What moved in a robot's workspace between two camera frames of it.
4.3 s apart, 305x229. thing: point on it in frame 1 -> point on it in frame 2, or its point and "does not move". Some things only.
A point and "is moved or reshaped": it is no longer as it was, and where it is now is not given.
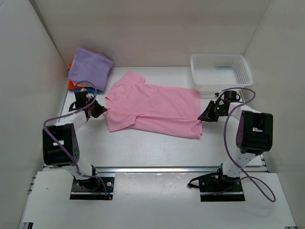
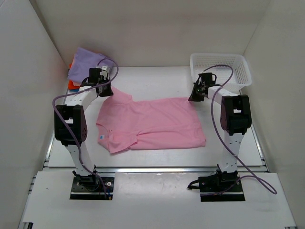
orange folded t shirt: [70, 85] does not move
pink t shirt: [166, 110] is moved or reshaped
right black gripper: [208, 116] -> [193, 97]
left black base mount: [92, 188] does not move
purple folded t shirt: [90, 67] does not move
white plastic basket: [211, 73] does not move
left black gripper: [100, 109] -> [109, 92]
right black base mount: [218, 182] does not move
